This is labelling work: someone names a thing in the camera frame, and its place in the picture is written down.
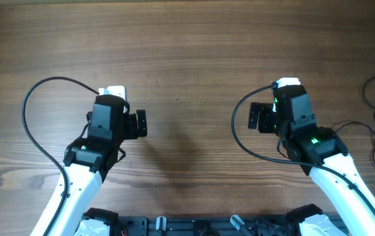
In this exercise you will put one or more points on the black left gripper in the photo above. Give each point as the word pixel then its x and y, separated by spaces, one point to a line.
pixel 140 122

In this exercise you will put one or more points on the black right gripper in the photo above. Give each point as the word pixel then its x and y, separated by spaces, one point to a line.
pixel 254 115

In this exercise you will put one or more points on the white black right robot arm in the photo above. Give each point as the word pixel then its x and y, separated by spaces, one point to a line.
pixel 321 154

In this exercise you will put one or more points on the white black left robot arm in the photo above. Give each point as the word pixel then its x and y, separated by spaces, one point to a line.
pixel 88 161

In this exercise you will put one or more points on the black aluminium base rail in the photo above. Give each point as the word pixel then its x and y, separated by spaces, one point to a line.
pixel 259 225

